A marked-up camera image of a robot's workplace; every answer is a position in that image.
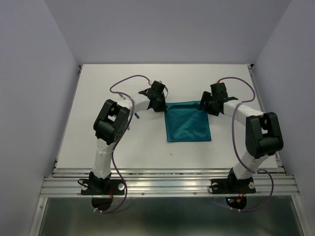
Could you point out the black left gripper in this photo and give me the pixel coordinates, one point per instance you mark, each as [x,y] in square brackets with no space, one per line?
[162,108]

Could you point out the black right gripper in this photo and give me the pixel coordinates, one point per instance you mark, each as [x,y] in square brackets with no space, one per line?
[206,96]

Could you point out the teal cloth napkin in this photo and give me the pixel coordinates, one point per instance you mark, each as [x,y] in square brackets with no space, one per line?
[185,123]

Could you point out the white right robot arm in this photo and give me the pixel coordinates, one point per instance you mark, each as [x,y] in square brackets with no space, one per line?
[263,136]

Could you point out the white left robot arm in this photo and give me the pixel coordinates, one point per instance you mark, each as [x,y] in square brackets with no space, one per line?
[113,120]

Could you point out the teal handled fork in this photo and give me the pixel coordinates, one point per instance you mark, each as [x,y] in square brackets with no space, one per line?
[128,104]

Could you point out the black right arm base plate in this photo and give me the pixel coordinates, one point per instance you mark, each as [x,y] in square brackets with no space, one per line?
[225,186]

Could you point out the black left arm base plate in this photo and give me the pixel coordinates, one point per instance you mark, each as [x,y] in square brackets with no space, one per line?
[110,187]

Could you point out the aluminium frame rail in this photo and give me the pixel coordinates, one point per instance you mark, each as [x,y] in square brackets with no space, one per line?
[63,183]

